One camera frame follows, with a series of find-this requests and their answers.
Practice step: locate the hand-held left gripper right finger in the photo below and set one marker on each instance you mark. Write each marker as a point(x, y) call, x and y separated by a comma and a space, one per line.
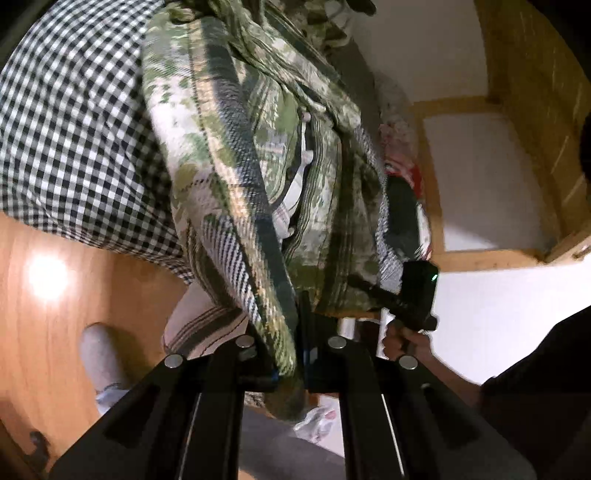
point(392, 415)

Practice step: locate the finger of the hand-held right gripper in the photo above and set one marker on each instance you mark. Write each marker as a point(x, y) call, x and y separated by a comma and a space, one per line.
point(371, 290)

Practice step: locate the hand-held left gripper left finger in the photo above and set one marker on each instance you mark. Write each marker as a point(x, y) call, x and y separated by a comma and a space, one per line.
point(184, 415)

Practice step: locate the green plaid shirt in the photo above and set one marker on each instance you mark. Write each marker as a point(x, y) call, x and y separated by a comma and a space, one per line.
point(221, 152)

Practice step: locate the person's right hand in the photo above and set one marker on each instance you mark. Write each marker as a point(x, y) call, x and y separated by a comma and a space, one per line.
point(395, 342)

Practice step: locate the plastic bag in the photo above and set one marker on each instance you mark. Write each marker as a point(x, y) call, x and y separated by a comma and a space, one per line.
point(316, 421)

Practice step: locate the grey socked foot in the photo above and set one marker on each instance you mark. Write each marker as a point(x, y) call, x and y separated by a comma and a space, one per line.
point(102, 357)

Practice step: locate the person's right leg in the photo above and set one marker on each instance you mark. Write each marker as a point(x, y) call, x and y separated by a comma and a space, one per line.
point(286, 450)

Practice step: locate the red striped pillow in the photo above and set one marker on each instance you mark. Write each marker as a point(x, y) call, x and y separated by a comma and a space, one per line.
point(408, 174)

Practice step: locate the person's black top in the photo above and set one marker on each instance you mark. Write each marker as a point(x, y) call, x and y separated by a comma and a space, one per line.
point(545, 392)

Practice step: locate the white dotted pillow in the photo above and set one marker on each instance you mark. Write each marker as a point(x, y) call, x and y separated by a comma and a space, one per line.
point(395, 115)

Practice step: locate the black white checkered bed sheet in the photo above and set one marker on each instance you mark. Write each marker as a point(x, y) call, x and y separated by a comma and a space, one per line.
point(69, 138)

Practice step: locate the wooden bunk bed frame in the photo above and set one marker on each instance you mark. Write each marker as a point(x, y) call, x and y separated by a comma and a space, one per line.
point(521, 92)

